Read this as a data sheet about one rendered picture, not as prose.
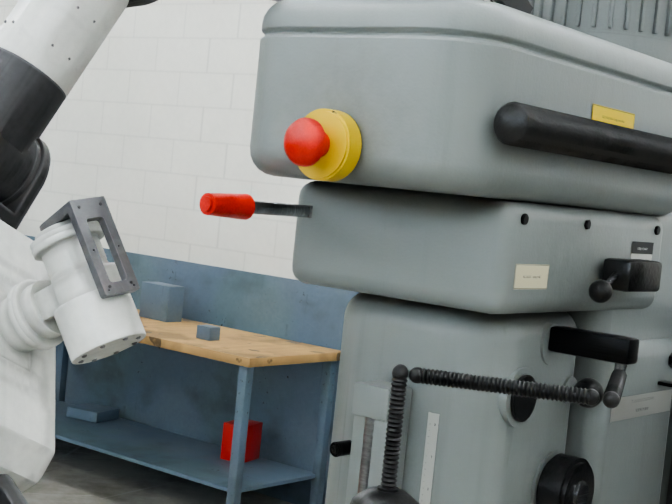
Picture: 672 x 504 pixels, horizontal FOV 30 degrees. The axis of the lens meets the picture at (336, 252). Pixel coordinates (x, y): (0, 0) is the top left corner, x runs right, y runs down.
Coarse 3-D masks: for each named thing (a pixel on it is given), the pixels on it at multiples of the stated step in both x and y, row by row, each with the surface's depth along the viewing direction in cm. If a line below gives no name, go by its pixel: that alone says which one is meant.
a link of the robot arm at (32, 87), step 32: (0, 64) 120; (32, 64) 121; (0, 96) 119; (32, 96) 121; (64, 96) 125; (0, 128) 119; (32, 128) 122; (0, 160) 120; (32, 160) 123; (0, 192) 122
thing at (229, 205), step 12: (204, 204) 109; (216, 204) 108; (228, 204) 110; (240, 204) 111; (252, 204) 112; (264, 204) 114; (276, 204) 116; (288, 204) 117; (228, 216) 110; (240, 216) 111; (300, 216) 119
